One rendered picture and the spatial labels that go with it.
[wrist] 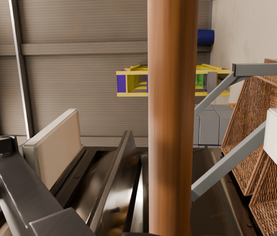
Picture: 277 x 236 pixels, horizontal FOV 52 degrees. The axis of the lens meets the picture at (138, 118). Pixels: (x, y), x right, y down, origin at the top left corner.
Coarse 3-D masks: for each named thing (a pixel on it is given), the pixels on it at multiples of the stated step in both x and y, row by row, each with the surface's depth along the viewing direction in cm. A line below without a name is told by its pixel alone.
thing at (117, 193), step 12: (132, 144) 169; (120, 156) 137; (132, 156) 162; (120, 168) 130; (132, 168) 155; (108, 180) 115; (120, 180) 125; (132, 180) 149; (108, 192) 106; (120, 192) 121; (108, 204) 102; (120, 204) 117; (96, 216) 92; (108, 216) 99; (120, 216) 114; (96, 228) 86; (108, 228) 97; (120, 228) 110
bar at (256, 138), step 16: (240, 64) 99; (256, 64) 98; (272, 64) 97; (224, 80) 102; (240, 80) 102; (208, 96) 103; (256, 128) 58; (240, 144) 59; (256, 144) 57; (224, 160) 59; (240, 160) 58; (208, 176) 60; (192, 192) 62
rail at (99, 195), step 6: (126, 132) 173; (120, 144) 154; (114, 156) 139; (114, 162) 132; (108, 174) 121; (102, 186) 111; (102, 192) 107; (96, 198) 104; (96, 204) 99; (90, 216) 93; (90, 222) 90
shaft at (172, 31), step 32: (160, 0) 16; (192, 0) 16; (160, 32) 16; (192, 32) 16; (160, 64) 16; (192, 64) 17; (160, 96) 17; (192, 96) 17; (160, 128) 18; (192, 128) 18; (160, 160) 18; (160, 192) 19; (160, 224) 20
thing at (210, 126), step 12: (216, 108) 447; (228, 108) 445; (240, 108) 444; (204, 120) 399; (216, 120) 398; (228, 120) 396; (204, 132) 404; (216, 132) 402; (204, 144) 409; (216, 144) 407
